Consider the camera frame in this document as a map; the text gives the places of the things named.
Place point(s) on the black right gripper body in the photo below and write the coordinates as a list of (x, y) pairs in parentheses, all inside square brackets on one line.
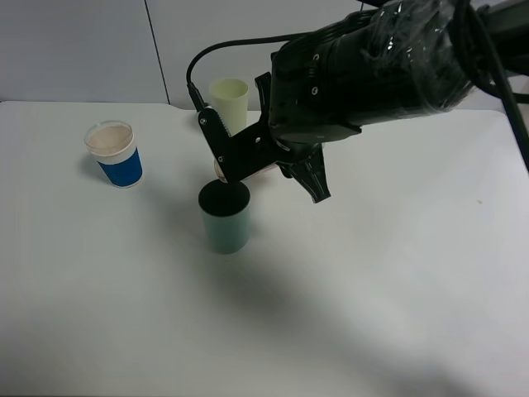
[(291, 133)]

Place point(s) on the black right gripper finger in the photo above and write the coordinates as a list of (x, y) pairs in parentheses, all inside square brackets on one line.
[(308, 169)]

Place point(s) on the plastic drink bottle pink label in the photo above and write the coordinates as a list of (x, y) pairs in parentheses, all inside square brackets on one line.
[(220, 175)]

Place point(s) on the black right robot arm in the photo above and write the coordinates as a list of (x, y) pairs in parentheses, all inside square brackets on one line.
[(402, 60)]

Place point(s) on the pale yellow plastic cup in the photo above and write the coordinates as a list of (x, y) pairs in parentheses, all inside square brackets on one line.
[(230, 99)]

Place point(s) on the teal green plastic cup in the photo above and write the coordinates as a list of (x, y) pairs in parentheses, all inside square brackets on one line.
[(226, 215)]

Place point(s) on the clear cup with blue sleeve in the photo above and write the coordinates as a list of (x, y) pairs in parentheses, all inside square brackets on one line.
[(112, 144)]

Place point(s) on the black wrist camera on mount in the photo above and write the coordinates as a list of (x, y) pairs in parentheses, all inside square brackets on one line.
[(243, 154)]

